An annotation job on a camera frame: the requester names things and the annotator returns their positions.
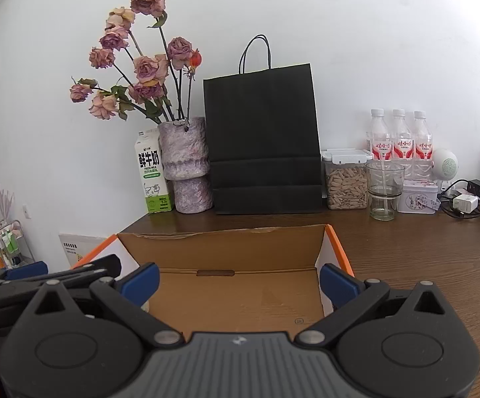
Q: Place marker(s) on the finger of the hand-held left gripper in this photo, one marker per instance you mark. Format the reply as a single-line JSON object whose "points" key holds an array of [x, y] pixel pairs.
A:
{"points": [[99, 266], [26, 270]]}

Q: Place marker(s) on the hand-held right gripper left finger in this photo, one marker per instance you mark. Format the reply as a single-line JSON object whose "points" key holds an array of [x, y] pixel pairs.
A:
{"points": [[142, 282]]}

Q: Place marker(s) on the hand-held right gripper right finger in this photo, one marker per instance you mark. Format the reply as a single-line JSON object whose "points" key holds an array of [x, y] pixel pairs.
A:
{"points": [[339, 282]]}

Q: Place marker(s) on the red printed cardboard box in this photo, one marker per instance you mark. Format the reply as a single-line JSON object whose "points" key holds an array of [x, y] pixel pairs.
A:
{"points": [[240, 294]]}

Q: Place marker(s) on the clear seed storage container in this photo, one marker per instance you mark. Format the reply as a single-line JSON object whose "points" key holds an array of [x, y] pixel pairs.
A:
{"points": [[345, 186]]}

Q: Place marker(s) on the white card sheet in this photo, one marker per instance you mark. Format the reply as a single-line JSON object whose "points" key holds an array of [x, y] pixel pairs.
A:
{"points": [[72, 248]]}

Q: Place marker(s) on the clear glass cup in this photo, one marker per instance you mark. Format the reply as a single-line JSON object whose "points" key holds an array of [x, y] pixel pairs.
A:
{"points": [[383, 211]]}

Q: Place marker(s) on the white green milk carton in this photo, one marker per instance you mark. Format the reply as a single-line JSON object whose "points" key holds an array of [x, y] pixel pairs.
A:
{"points": [[151, 174]]}

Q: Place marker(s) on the glass stirring rod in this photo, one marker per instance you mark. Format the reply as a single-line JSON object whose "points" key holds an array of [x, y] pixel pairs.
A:
{"points": [[385, 182]]}

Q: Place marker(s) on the white printed tin box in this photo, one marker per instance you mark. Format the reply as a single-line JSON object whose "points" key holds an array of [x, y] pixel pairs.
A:
{"points": [[416, 201]]}

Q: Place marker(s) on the purple stone vase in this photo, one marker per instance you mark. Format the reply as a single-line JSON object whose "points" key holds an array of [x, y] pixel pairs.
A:
{"points": [[184, 153]]}

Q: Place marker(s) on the white charger plug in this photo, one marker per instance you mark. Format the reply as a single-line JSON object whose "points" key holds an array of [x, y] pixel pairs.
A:
{"points": [[464, 203]]}

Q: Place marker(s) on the clear red label water bottle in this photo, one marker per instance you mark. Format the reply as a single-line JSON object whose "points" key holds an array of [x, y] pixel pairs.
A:
{"points": [[423, 139], [401, 137], [379, 132]]}

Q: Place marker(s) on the white round speaker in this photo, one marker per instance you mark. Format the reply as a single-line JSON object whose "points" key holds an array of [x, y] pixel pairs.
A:
{"points": [[445, 166]]}

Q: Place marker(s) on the black paper bag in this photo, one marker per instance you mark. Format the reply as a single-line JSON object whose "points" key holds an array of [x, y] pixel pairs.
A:
{"points": [[260, 141]]}

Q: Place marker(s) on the black power adapter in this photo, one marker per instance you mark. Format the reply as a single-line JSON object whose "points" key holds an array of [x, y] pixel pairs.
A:
{"points": [[478, 185]]}

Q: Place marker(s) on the dried pink rose bouquet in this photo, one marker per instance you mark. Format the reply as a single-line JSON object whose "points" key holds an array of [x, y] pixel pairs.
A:
{"points": [[146, 68]]}

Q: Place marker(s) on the white wall socket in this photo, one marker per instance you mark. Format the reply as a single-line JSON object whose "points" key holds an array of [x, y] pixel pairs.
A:
{"points": [[25, 211]]}

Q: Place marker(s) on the purple feather wall decal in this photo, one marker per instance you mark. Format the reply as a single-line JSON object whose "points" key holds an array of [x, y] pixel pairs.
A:
{"points": [[1, 195]]}

